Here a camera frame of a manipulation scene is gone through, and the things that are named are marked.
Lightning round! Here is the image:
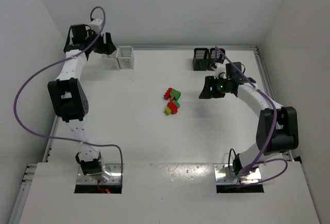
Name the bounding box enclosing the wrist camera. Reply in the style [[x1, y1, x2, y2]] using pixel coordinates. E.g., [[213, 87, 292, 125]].
[[88, 18, 103, 33], [212, 63, 226, 79]]

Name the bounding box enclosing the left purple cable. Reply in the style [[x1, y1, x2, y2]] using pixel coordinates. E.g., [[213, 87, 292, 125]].
[[13, 6, 123, 177]]

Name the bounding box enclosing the lime lego brick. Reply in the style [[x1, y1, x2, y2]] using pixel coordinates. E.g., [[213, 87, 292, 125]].
[[164, 107, 172, 115]]

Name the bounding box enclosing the left white slotted container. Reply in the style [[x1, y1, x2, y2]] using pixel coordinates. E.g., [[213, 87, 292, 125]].
[[102, 50, 120, 71]]

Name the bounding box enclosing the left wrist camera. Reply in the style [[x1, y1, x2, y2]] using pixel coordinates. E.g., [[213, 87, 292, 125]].
[[88, 18, 103, 33]]

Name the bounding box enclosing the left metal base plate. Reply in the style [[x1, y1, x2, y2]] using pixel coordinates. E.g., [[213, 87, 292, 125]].
[[76, 163, 122, 185]]

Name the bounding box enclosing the red lego brick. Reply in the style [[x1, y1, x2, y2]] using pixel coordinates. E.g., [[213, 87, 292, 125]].
[[163, 88, 173, 101]]

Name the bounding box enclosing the black slotted container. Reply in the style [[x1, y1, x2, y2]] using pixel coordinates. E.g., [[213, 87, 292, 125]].
[[209, 47, 225, 64], [193, 48, 209, 71]]

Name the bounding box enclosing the right black slotted container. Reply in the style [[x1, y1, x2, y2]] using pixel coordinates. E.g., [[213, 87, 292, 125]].
[[209, 47, 225, 64]]

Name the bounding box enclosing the white slotted container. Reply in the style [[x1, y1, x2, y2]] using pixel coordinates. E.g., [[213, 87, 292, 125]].
[[102, 50, 120, 71], [116, 46, 135, 70]]

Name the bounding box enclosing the purple cable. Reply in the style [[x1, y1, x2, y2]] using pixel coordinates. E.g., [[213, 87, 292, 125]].
[[213, 45, 288, 186], [13, 6, 123, 177]]

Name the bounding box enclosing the green lego piece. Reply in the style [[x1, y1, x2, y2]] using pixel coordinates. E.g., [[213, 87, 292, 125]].
[[174, 101, 180, 108]]

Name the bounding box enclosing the red round lego piece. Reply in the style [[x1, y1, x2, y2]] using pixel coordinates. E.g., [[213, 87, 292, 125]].
[[167, 101, 178, 114]]

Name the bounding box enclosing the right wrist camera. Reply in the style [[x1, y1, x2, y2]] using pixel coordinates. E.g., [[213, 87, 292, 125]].
[[212, 63, 226, 79]]

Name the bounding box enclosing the metal base plate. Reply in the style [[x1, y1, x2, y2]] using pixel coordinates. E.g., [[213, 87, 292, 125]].
[[213, 163, 262, 185], [76, 163, 122, 185]]

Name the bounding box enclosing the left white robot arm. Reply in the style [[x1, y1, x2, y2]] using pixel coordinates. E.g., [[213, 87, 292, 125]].
[[47, 19, 116, 181]]

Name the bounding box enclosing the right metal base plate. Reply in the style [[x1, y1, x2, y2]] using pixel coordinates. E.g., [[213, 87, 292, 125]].
[[213, 163, 262, 185]]

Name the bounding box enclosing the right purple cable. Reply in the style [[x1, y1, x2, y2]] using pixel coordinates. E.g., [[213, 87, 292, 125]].
[[213, 45, 288, 186]]

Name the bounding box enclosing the right white slotted container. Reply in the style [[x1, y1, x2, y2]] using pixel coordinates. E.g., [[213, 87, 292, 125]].
[[116, 46, 135, 70]]

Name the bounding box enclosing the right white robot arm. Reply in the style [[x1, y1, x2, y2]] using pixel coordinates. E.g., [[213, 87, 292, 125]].
[[199, 62, 299, 175]]

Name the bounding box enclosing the left black slotted container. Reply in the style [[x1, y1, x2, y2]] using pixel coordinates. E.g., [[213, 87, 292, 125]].
[[193, 48, 209, 71]]

